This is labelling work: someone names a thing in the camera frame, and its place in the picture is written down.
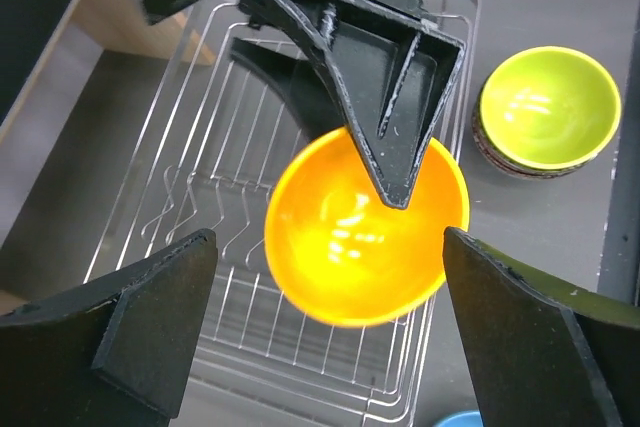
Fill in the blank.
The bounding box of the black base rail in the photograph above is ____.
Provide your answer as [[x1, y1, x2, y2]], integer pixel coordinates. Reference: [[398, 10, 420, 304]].
[[598, 28, 639, 306]]

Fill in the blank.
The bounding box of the blue bowl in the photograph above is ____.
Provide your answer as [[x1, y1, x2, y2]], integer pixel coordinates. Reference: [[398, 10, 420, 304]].
[[434, 410, 483, 427]]

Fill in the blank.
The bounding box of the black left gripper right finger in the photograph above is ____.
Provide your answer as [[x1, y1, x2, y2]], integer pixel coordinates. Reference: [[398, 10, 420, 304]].
[[443, 227, 639, 426]]

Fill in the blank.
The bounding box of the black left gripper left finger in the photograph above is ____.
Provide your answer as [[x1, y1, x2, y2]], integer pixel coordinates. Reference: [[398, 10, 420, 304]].
[[1, 229, 218, 426]]

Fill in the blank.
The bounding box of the metal wire dish rack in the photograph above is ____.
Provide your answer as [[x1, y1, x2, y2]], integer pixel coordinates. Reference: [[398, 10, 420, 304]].
[[82, 0, 482, 427]]

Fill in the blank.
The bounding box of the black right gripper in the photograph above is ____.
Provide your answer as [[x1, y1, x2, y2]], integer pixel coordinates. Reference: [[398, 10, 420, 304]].
[[230, 0, 465, 209]]

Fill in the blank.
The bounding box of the green bowl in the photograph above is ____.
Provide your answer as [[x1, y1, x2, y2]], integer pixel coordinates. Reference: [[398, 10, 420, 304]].
[[471, 46, 622, 180]]

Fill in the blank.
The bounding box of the orange bowl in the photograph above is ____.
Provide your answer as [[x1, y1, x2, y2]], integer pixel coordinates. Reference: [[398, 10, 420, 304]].
[[264, 128, 470, 328]]

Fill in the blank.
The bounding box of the wooden shelf unit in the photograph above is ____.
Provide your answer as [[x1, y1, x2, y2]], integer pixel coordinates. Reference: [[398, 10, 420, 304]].
[[1, 0, 187, 132]]

